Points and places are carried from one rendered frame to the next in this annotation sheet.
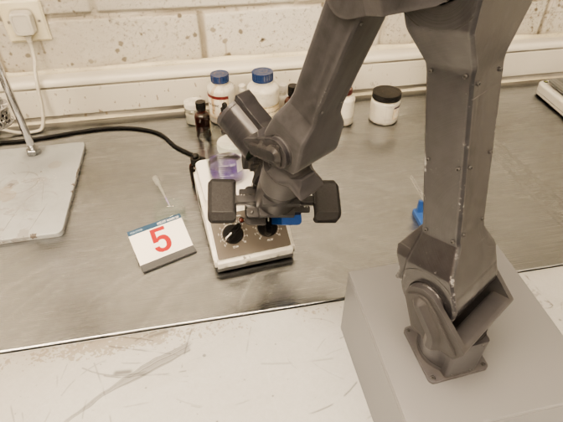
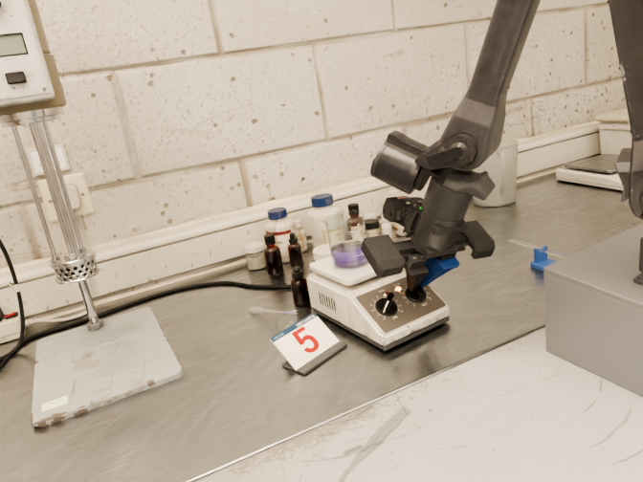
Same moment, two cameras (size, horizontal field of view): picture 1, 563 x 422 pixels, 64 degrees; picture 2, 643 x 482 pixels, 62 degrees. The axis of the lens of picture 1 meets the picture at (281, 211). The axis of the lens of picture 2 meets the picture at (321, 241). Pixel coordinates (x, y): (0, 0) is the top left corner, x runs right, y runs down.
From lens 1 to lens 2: 0.38 m
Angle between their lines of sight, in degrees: 26
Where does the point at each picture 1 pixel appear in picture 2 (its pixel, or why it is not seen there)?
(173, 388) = (422, 443)
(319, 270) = (484, 322)
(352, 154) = not seen: hidden behind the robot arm
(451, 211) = not seen: outside the picture
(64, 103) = (110, 278)
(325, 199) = (476, 232)
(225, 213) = (395, 259)
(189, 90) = (242, 239)
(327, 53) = (508, 30)
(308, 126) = (491, 109)
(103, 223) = (223, 355)
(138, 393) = (388, 459)
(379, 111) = not seen: hidden behind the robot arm
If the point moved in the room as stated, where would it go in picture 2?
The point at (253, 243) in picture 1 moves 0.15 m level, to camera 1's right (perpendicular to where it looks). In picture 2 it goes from (410, 311) to (501, 286)
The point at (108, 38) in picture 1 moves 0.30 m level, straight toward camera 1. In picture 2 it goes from (153, 202) to (212, 220)
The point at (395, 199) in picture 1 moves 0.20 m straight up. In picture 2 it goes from (505, 263) to (500, 156)
